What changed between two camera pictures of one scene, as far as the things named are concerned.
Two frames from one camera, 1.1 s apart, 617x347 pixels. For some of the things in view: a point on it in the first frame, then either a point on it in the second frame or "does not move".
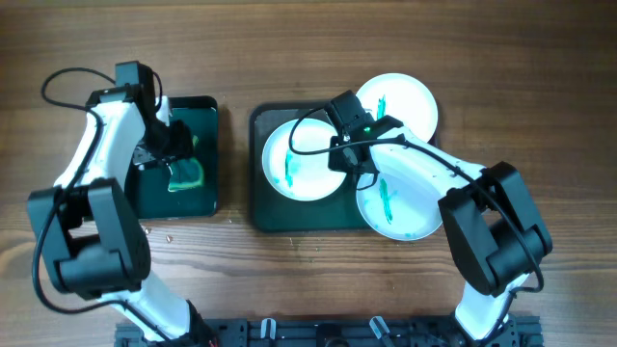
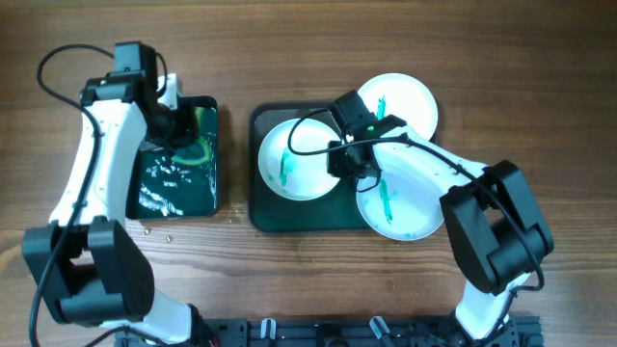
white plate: [398, 207] does not move
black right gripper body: [344, 157] does not move
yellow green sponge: [185, 173] → [199, 153]
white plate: [296, 160] does not move
